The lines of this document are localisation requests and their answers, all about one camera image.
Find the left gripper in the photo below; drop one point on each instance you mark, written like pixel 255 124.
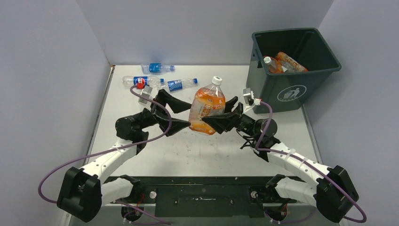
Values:
pixel 174 105

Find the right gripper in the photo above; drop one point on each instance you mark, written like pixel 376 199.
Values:
pixel 225 122

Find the orange label crushed bottle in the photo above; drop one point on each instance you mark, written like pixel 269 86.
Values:
pixel 208 101

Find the large orange label bottle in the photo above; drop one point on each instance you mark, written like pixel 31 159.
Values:
pixel 273 65

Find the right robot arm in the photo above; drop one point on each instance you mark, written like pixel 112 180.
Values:
pixel 329 189

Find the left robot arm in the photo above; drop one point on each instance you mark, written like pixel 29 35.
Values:
pixel 84 190

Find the dark green trash bin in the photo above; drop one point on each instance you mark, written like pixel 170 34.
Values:
pixel 289 91

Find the clear bottle blue label tilted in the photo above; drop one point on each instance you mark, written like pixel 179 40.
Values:
pixel 177 85

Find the clear bottle blue label far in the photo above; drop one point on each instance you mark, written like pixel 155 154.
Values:
pixel 157 68

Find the pepsi bottle blue cap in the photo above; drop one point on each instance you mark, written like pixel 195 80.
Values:
pixel 140 82

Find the white knob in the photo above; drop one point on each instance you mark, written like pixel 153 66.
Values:
pixel 152 195

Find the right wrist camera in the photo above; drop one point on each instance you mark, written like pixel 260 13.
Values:
pixel 249 98

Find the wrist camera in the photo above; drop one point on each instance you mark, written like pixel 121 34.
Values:
pixel 147 93
pixel 249 98

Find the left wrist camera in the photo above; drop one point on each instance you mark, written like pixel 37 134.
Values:
pixel 147 93

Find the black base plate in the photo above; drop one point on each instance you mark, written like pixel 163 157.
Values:
pixel 203 201

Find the aluminium rail frame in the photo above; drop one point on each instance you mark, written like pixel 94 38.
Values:
pixel 296 214

